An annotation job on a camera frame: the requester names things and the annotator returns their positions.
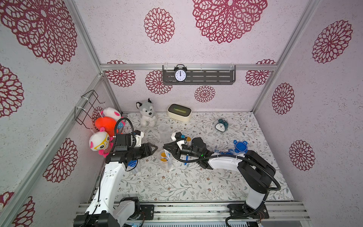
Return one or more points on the cream tissue box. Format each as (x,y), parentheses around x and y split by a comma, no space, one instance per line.
(179,112)

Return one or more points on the green teal alarm clock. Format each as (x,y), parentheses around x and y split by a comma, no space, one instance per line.
(222,125)

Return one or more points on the clear plastic kit container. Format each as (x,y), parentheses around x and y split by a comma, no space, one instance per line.
(136,169)

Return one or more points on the orange red plush toy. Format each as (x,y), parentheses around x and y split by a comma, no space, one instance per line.
(107,124)

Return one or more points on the black wall alarm clock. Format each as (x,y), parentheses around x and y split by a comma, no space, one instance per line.
(180,72)

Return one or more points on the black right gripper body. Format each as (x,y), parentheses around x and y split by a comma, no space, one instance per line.
(176,149)

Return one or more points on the clear plastic cup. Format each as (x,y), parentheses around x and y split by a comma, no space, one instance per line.
(165,133)
(165,166)

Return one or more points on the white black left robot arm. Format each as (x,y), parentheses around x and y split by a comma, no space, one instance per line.
(101,212)

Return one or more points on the white pink plush upper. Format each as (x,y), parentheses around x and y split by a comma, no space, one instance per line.
(111,113)

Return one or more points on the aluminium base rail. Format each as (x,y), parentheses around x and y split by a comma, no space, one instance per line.
(217,212)

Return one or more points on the white plush with glasses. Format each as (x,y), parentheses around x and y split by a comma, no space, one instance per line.
(102,142)

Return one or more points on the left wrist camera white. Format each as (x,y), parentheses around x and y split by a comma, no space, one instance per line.
(138,136)

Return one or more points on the grey husky plush toy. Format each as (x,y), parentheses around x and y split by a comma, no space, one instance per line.
(148,116)

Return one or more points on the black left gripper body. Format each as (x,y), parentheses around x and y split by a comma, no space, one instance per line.
(136,152)

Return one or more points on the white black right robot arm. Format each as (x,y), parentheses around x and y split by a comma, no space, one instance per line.
(257,172)

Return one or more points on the black wire wall basket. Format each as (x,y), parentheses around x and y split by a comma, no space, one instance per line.
(83,113)

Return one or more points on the grey metal wall shelf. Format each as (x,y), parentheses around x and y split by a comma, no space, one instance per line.
(201,77)

